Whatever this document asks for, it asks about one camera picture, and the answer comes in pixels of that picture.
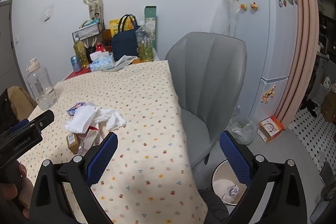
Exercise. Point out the plastic bottle with yellow liquid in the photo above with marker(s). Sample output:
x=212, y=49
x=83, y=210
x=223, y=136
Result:
x=144, y=45

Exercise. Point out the grey door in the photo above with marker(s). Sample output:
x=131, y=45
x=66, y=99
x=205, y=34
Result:
x=6, y=50

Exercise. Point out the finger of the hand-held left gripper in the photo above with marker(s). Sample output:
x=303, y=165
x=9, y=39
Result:
x=43, y=117

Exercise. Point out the blue tissue packet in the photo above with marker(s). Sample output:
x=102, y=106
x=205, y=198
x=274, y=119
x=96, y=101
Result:
x=73, y=109

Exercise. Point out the yellow oil bottle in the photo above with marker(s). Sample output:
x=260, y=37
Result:
x=80, y=53

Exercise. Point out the person's left hand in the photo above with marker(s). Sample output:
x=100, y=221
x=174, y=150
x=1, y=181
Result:
x=25, y=187

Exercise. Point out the clear plastic bag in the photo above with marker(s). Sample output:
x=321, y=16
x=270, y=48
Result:
x=242, y=130

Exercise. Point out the blue drink can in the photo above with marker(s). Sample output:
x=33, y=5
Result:
x=76, y=63

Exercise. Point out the large cardboard box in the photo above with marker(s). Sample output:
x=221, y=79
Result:
x=329, y=107

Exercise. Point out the orange and white box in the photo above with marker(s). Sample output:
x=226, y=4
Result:
x=271, y=129

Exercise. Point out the clear plastic water jug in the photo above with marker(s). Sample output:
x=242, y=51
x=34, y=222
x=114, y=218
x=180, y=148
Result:
x=42, y=85

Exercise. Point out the floral tablecloth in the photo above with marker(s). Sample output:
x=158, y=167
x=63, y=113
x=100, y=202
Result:
x=147, y=108

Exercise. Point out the orange burger fridge magnet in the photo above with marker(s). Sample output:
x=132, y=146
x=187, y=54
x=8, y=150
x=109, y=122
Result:
x=243, y=7

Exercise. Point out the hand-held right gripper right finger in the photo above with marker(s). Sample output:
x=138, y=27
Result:
x=236, y=161

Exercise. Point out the brown upholstered chair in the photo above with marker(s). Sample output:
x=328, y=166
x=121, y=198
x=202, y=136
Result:
x=19, y=100

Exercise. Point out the white light switch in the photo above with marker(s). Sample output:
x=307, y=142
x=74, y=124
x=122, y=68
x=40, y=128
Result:
x=46, y=15

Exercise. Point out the grey chair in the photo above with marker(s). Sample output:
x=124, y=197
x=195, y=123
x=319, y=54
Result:
x=210, y=82

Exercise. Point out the navy lunch bag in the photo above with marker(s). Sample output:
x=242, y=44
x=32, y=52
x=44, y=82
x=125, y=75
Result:
x=124, y=45

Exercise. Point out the white trash bin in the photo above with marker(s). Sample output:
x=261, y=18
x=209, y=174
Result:
x=218, y=176

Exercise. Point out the dark grey cloth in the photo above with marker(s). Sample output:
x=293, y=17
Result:
x=214, y=205

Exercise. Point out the white crumpled cloth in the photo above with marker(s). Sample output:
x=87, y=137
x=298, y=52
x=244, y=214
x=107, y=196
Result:
x=122, y=62

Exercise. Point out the white paper sheet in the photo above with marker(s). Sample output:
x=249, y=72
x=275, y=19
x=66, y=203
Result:
x=82, y=120

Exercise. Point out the white plastic bag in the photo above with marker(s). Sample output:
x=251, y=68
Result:
x=113, y=119

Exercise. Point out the tall green box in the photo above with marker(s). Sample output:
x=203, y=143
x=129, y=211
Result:
x=151, y=22

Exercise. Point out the red jar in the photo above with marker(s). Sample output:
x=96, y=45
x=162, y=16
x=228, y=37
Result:
x=99, y=47

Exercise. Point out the white fridge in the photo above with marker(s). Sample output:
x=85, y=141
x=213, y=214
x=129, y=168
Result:
x=265, y=43

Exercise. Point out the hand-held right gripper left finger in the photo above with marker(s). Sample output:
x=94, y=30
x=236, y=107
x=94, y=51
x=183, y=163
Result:
x=102, y=158

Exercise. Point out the small cardboard box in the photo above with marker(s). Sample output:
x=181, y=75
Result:
x=72, y=142

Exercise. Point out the yellow snack bag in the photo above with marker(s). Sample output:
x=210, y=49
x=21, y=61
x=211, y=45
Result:
x=115, y=26

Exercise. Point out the crumpled paper ball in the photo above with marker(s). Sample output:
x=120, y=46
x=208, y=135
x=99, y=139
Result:
x=231, y=192

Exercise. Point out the white hanging cloth bag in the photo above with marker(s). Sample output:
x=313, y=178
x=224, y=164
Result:
x=225, y=16

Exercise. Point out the yellow duck fridge magnet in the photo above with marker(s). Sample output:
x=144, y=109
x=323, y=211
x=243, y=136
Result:
x=253, y=5

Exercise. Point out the gecko fridge magnet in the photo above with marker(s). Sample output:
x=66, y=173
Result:
x=268, y=94

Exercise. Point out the white and red wrapper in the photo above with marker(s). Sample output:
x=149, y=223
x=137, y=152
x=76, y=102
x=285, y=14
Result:
x=90, y=138

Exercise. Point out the white soft tissue pack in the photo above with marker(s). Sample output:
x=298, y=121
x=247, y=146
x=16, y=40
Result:
x=102, y=62

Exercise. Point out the black chopstick holder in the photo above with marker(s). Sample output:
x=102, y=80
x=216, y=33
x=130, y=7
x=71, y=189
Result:
x=90, y=50

